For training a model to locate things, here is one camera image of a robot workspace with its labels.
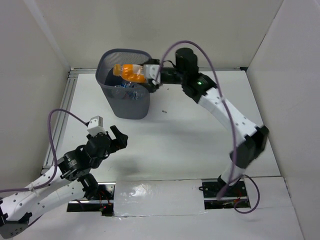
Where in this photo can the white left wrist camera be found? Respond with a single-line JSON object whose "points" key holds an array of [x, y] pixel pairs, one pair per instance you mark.
{"points": [[95, 126]]}

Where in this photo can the blue cap plastic bottle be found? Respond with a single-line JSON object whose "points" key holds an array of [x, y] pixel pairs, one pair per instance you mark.
{"points": [[133, 95]]}

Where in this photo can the crushed blue label bottle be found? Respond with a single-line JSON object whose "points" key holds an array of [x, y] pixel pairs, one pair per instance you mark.
{"points": [[126, 84]]}

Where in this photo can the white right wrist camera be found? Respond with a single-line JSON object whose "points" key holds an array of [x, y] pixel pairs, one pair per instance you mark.
{"points": [[152, 74]]}

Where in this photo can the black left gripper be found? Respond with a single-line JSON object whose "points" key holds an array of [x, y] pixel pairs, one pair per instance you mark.
{"points": [[110, 142]]}

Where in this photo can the grey mesh waste bin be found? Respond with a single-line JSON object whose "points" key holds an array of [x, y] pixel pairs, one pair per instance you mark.
{"points": [[122, 108]]}

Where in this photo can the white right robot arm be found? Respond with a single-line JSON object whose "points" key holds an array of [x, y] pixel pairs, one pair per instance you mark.
{"points": [[248, 139]]}

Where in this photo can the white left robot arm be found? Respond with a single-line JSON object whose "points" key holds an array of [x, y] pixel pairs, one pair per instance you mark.
{"points": [[68, 181]]}

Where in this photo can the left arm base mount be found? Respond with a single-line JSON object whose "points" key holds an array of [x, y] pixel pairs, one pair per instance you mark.
{"points": [[102, 202]]}

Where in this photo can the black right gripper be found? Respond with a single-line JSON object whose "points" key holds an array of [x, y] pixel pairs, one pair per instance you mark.
{"points": [[150, 88]]}

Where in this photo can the small orange juice bottle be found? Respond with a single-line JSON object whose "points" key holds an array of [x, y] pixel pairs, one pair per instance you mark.
{"points": [[130, 72]]}

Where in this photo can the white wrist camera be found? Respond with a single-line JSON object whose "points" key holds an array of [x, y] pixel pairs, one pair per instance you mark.
{"points": [[152, 74], [95, 126]]}

